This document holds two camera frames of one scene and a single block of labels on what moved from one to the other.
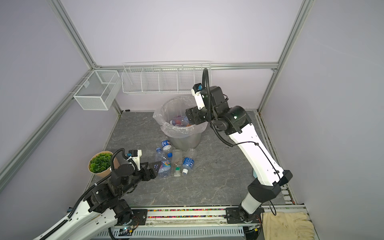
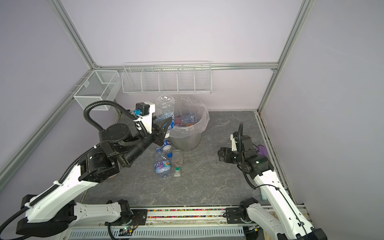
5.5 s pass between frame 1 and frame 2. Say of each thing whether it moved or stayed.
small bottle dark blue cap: stayed
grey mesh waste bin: stayed
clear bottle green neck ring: stayed
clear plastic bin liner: stayed
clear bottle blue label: moved
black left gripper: moved
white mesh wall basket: stayed
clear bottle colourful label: stayed
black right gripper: moved
